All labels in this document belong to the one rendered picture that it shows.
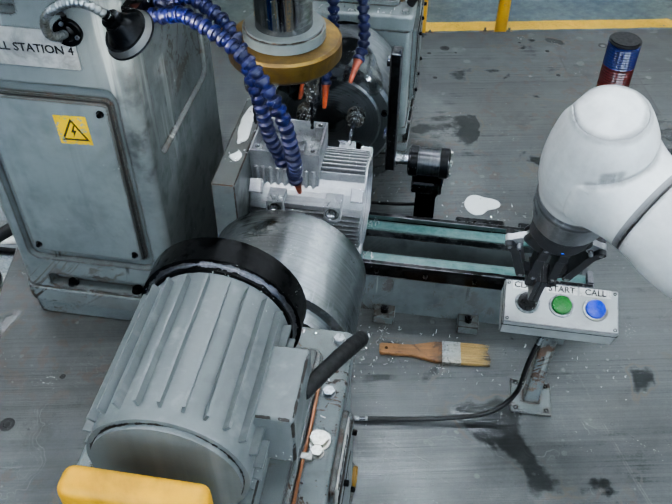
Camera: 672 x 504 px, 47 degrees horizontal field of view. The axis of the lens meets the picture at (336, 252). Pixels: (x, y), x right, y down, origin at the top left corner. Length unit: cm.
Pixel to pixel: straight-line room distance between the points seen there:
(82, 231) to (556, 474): 89
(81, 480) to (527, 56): 189
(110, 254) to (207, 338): 68
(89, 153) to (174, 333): 55
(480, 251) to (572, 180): 74
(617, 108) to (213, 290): 43
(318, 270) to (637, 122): 52
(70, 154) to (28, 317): 44
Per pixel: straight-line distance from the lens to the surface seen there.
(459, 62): 228
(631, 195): 80
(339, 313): 111
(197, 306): 79
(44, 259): 150
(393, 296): 149
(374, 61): 158
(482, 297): 148
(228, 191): 127
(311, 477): 90
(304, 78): 120
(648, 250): 81
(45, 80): 123
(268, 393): 77
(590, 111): 78
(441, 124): 201
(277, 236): 114
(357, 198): 133
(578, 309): 123
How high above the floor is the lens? 194
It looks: 44 degrees down
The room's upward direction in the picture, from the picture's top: straight up
